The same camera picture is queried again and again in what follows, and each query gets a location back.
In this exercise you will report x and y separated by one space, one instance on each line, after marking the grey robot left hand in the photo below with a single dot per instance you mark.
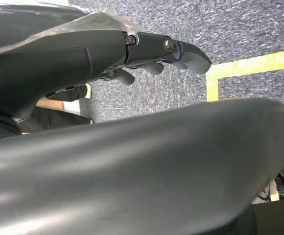
132 168

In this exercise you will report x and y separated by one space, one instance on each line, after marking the yellow floor tape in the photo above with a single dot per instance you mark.
249 65

